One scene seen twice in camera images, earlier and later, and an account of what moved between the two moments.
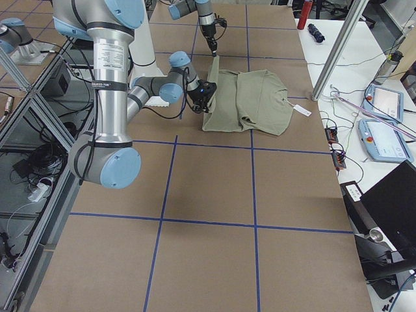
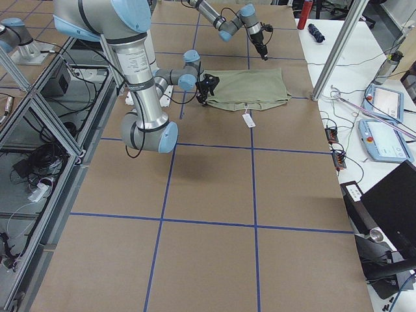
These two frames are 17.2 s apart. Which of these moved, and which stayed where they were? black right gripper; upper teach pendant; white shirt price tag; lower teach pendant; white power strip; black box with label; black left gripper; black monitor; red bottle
Moved: white shirt price tag; black left gripper; black right gripper
Stayed: upper teach pendant; white power strip; lower teach pendant; black box with label; black monitor; red bottle
